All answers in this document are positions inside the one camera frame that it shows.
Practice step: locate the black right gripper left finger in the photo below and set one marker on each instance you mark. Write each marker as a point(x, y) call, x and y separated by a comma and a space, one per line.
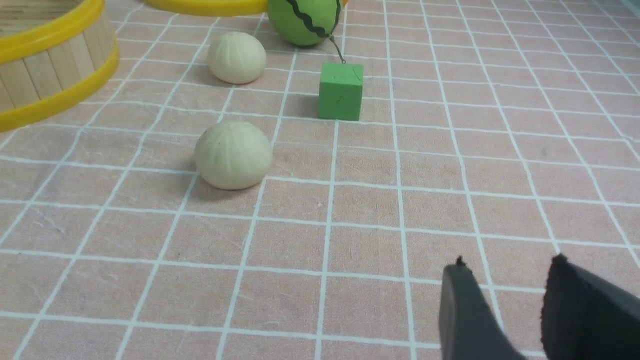
point(467, 327)

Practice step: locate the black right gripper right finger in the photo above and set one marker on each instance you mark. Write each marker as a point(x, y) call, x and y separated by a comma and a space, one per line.
point(585, 317)

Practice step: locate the white bun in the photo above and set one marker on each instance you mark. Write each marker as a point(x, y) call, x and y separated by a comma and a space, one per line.
point(236, 58)
point(233, 155)

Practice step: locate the yellow bamboo steamer lid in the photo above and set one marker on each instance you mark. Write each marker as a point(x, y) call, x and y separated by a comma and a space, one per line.
point(211, 8)

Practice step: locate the yellow bamboo steamer tray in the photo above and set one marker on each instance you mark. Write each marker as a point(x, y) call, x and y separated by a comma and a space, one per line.
point(54, 54)

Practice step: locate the pink checkered tablecloth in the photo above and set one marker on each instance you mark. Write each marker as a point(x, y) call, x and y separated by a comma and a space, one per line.
point(502, 131)

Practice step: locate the green cube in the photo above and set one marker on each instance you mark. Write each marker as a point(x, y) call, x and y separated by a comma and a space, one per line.
point(340, 91)

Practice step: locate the green toy watermelon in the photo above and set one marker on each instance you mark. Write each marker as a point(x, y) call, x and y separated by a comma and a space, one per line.
point(306, 23)

